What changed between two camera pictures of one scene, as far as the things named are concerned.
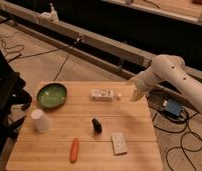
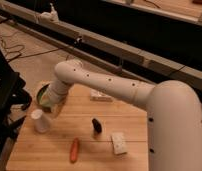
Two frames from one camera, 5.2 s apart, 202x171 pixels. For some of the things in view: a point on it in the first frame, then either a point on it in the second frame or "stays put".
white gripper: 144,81 → 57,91
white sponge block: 119,143 stays put
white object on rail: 51,15 stays put
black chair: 8,95 stays put
